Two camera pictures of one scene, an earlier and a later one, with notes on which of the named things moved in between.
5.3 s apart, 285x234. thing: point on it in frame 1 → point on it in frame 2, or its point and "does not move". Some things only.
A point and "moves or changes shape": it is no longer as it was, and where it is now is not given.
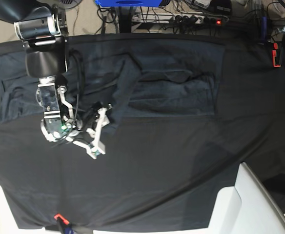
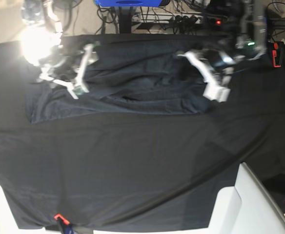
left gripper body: x=85 y=125 → x=69 y=64
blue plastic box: x=129 y=3 does not move
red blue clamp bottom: x=67 y=227 does not move
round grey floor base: x=68 y=4 does not move
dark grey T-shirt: x=137 y=77 moves or changes shape
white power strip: x=177 y=18 does not move
